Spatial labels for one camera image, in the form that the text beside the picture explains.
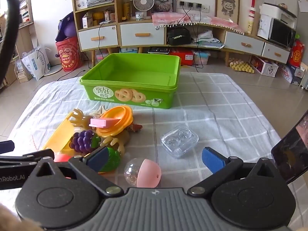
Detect wooden bookshelf desk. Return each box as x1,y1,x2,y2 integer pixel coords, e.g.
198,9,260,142
1,0,34,89

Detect pink toy block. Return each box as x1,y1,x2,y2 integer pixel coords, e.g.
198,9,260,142
89,118,114,128

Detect pink table runner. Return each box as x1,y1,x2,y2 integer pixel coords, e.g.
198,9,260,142
151,12,244,35

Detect framed cat picture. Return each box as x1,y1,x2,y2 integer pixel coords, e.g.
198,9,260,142
150,0,178,14

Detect black microwave oven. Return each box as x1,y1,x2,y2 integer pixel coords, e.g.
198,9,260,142
257,15,296,48

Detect red flat box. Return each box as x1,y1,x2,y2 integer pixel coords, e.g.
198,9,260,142
169,48,194,66

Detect egg carton tray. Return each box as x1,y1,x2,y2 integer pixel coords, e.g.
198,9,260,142
228,58,255,74

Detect small brown toy figure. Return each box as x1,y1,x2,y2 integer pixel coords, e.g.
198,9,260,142
126,124,142,132

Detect purple toy grapes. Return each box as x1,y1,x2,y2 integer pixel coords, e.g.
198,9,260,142
69,130,102,154

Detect pink clear capsule ball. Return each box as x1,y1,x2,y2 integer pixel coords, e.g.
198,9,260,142
124,158,162,188

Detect tan rubber octopus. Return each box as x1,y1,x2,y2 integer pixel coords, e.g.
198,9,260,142
100,130,130,157
68,109,92,129

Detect green plastic cookie bin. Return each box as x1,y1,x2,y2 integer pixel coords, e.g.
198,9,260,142
80,53,181,109

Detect grey checked cloth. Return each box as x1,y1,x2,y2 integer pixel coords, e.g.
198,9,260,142
7,71,308,229

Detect smartphone on mount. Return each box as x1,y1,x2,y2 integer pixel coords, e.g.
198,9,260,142
271,114,308,184

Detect framed cartoon girl picture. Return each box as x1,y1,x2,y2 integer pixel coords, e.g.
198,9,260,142
215,0,241,24

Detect purple plush toy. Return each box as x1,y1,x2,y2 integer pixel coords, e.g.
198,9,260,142
55,12,77,42

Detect wooden cabinet with drawers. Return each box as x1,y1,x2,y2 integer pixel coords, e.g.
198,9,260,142
72,0,290,64

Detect white shopping bag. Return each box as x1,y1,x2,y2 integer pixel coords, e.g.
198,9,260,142
21,45,51,80

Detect yellow toy pot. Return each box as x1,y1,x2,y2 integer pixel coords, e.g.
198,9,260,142
43,118,74,153

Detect white printer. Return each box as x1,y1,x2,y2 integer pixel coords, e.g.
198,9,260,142
259,3,297,29

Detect toy corn cob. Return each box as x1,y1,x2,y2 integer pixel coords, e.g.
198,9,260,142
99,147,121,174

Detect red printed bucket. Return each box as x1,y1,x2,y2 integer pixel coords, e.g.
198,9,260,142
55,37,81,72

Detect small white desk fan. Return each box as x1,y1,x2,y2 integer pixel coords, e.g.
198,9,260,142
133,0,155,20

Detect orange toy plate stack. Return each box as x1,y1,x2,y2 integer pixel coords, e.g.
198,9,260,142
96,105,133,138

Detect clear plastic case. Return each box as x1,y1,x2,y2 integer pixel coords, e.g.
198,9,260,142
161,125,199,159

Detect beige starfish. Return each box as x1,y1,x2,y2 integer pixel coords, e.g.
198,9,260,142
90,105,106,118

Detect black bag on shelf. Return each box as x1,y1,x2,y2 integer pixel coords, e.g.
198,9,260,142
167,27,191,46

